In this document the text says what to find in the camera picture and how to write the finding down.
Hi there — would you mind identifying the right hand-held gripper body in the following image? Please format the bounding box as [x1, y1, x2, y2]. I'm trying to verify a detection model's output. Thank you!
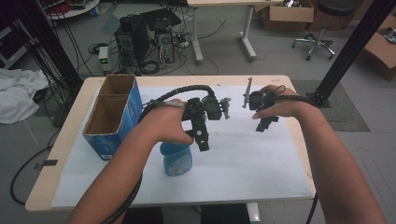
[242, 77, 270, 113]

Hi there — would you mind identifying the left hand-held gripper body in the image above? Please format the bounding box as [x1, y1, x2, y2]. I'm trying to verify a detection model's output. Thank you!
[181, 95, 233, 125]

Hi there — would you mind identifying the person's right hand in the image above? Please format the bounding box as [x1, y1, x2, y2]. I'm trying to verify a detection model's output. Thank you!
[251, 84, 308, 120]

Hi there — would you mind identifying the person's left hand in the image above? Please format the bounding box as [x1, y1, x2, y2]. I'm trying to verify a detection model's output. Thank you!
[139, 98, 195, 147]

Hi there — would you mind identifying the blue spray bottle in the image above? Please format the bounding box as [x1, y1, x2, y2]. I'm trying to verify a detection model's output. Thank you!
[159, 141, 193, 177]

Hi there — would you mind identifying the white paper sheet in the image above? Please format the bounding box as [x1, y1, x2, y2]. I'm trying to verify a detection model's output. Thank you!
[50, 83, 314, 209]

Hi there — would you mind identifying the white desk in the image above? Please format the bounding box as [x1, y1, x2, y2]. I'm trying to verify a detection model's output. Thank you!
[186, 0, 285, 66]

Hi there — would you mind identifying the grey floor mat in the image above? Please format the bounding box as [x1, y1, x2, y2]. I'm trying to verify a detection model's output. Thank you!
[290, 78, 372, 133]

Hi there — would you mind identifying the blue cardboard box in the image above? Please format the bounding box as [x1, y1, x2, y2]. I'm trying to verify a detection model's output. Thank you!
[81, 74, 144, 161]

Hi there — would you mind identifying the open grey computer case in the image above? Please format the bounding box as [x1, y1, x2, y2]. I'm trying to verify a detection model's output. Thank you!
[154, 29, 177, 65]

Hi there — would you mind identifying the black office chair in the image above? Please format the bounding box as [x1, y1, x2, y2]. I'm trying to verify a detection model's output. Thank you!
[291, 0, 364, 62]

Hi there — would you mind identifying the white table leg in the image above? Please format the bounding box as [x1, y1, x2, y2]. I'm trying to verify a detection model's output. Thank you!
[245, 202, 262, 224]

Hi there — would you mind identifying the small open cardboard box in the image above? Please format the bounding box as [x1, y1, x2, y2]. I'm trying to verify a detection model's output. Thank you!
[268, 0, 315, 23]

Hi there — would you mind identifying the black flat panel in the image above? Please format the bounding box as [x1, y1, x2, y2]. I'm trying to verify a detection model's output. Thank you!
[139, 7, 183, 32]

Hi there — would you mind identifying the black computer tower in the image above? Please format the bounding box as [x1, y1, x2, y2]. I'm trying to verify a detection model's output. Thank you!
[113, 14, 151, 68]

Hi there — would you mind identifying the small white box device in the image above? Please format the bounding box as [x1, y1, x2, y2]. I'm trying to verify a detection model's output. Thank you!
[98, 46, 113, 73]

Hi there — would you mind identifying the large brown cardboard box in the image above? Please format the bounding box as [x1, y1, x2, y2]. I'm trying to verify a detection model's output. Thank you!
[361, 13, 396, 83]

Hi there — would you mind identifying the black tape strip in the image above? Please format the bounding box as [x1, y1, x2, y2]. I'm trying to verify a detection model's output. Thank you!
[34, 159, 59, 171]

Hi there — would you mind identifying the light wooden table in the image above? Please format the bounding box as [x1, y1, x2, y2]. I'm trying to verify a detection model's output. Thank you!
[24, 74, 317, 213]

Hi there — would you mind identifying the round white table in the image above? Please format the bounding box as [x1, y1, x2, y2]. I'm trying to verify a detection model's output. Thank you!
[36, 0, 101, 21]

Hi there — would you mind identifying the white cloth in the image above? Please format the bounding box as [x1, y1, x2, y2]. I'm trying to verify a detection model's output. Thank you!
[0, 67, 50, 126]

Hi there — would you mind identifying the black corrugated left gripper cable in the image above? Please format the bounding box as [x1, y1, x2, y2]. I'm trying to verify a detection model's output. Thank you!
[102, 84, 217, 224]

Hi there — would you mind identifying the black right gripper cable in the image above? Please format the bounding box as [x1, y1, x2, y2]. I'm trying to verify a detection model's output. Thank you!
[270, 84, 322, 224]

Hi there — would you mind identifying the black metal post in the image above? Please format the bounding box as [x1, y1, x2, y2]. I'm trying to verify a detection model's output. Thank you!
[305, 0, 396, 108]

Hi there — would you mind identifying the black stand with cables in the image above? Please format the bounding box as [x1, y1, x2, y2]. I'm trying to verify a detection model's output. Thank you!
[12, 0, 84, 94]

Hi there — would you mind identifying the black floor cable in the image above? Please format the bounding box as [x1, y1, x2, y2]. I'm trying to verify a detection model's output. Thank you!
[9, 145, 54, 206]

